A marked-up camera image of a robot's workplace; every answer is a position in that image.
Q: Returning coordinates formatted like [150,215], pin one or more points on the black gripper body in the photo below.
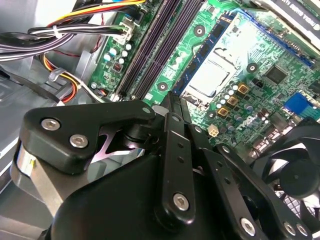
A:
[112,212]

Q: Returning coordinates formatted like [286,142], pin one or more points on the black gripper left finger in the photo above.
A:
[112,112]

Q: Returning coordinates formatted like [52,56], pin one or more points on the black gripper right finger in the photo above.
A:
[235,165]

